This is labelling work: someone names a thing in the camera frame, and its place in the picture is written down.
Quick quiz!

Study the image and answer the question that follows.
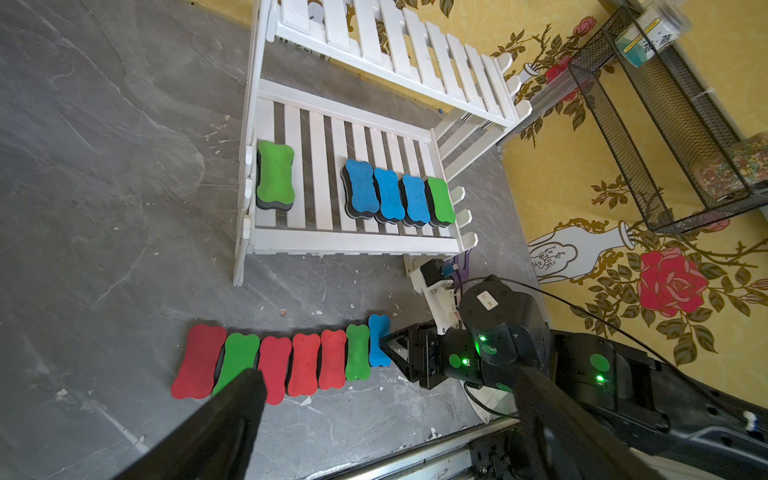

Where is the blue eraser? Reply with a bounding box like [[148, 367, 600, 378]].
[[368, 314, 392, 367], [399, 174, 431, 227], [341, 159, 380, 219], [373, 168, 405, 224]]

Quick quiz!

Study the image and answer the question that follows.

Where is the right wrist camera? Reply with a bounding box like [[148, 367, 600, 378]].
[[408, 259, 461, 335]]

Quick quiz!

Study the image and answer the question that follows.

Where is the white wooden two-tier shelf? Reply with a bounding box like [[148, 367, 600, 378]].
[[233, 1, 532, 285]]

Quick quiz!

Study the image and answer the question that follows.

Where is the black wire wall basket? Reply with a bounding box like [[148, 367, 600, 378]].
[[568, 5, 767, 234]]

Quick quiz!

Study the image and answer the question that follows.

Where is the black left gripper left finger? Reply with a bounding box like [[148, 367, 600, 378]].
[[117, 369, 266, 479]]

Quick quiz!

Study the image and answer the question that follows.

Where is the green eraser shelf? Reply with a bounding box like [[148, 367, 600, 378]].
[[212, 333, 260, 396], [345, 324, 371, 381], [256, 140, 296, 211], [425, 177, 456, 227]]

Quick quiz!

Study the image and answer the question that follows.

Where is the purple garden fork pink handle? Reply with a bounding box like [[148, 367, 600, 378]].
[[451, 250, 471, 292]]

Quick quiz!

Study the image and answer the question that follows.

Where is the green eraser top shelf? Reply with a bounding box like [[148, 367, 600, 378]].
[[212, 333, 260, 396], [345, 324, 371, 381]]

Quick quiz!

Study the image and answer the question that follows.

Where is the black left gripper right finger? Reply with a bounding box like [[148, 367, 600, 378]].
[[514, 368, 661, 479]]

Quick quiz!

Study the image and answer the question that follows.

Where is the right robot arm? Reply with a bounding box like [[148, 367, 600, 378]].
[[378, 276, 767, 479]]

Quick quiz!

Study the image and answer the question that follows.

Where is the red eraser top shelf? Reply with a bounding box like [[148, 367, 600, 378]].
[[171, 324, 227, 400], [318, 330, 347, 390]]

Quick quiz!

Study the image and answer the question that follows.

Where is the jar with patterned label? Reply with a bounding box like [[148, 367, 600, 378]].
[[614, 0, 692, 68]]

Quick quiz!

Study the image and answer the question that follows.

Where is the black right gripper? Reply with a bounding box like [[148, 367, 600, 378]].
[[379, 275, 549, 390]]

